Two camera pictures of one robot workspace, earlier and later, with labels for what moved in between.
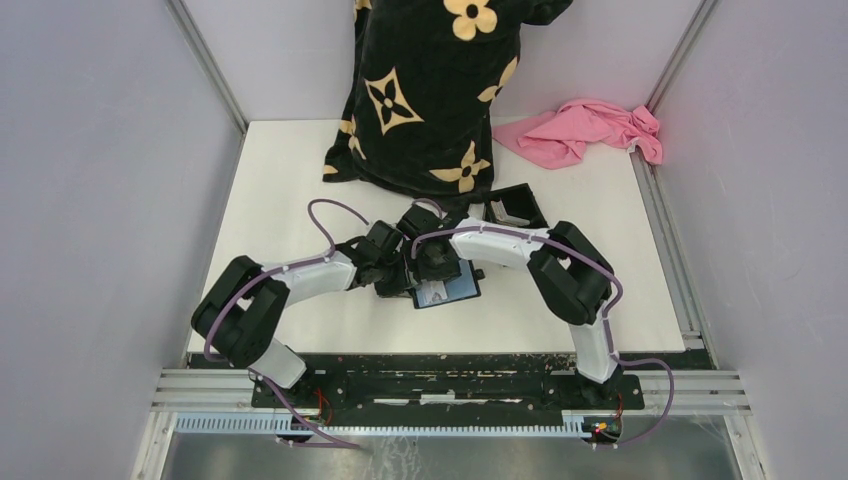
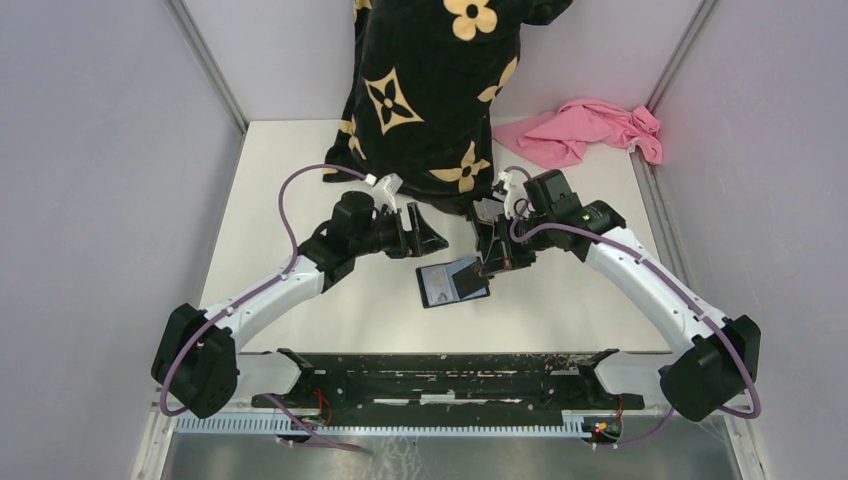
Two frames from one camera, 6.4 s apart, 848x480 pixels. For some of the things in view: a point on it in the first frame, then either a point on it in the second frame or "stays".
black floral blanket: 428,79 stays
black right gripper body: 424,268 to 520,254
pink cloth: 559,138 stays
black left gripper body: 392,281 to 387,234
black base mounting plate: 450,382 stays
